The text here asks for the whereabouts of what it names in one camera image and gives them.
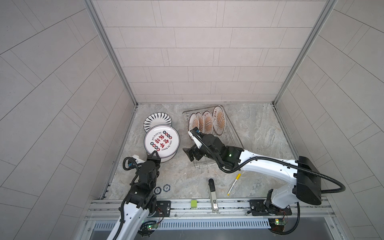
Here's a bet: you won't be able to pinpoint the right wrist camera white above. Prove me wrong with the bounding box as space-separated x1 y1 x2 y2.
188 127 204 149

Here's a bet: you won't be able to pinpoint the metal wire dish rack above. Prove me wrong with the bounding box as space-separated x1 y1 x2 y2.
183 105 244 171

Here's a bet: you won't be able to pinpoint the left green circuit board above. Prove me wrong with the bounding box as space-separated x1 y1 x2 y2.
141 221 159 231

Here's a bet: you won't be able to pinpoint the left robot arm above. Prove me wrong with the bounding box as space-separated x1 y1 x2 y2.
108 151 161 240

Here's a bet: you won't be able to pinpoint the orange sunburst plate front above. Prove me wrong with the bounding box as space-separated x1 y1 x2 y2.
189 113 200 131

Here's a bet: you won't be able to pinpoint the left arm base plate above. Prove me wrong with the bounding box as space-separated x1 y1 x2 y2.
148 201 172 218

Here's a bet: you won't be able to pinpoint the green circuit board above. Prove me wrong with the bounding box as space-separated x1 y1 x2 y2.
141 221 159 231
269 219 287 234

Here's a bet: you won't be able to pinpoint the orange sunburst plate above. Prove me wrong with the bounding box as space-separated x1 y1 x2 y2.
189 113 200 131
144 125 180 163
196 112 205 133
213 106 226 136

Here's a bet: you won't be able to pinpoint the yellow white marker pen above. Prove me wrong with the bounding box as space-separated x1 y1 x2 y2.
227 174 242 196

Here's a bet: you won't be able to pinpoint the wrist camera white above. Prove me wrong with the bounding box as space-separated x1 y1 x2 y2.
188 127 204 149
128 155 145 168

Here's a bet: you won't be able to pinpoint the perforated vent strip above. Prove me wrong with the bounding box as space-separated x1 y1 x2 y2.
93 218 271 231

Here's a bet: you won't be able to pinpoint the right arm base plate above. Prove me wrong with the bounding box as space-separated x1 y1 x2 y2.
247 200 292 216

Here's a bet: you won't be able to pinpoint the aluminium front rail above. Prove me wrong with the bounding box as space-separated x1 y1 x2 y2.
85 196 335 221

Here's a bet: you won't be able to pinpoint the blue striped white plate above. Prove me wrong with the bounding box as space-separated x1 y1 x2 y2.
143 112 172 133

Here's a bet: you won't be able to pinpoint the right green circuit board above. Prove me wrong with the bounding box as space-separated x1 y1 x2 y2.
269 219 287 234

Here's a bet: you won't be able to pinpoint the black silver handheld tool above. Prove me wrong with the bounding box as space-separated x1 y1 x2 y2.
208 179 219 213

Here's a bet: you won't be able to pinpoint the red text white plate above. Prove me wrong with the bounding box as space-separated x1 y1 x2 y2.
203 111 213 134

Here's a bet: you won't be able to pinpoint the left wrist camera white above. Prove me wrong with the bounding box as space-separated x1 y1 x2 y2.
128 155 145 168

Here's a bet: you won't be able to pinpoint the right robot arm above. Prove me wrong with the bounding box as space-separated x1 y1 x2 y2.
183 128 346 216

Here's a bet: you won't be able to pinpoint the green small block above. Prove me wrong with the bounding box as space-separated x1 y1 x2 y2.
191 200 198 209

